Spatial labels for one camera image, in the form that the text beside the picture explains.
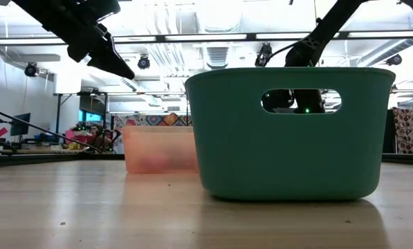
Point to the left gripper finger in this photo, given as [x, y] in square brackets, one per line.
[111, 62]

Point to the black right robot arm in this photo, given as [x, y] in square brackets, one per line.
[323, 27]

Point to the colourful patchwork quilt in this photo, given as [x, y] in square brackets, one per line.
[164, 119]

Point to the pink bundle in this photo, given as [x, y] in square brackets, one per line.
[76, 137]

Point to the teal plastic bin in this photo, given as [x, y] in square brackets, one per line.
[244, 155]

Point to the orange translucent plastic bin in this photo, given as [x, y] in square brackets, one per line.
[157, 148]

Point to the patterned brown white curtain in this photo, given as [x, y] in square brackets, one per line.
[412, 131]

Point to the black monitor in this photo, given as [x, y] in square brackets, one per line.
[20, 124]

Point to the black ceiling camera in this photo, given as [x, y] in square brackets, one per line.
[263, 53]
[31, 69]
[394, 59]
[144, 62]

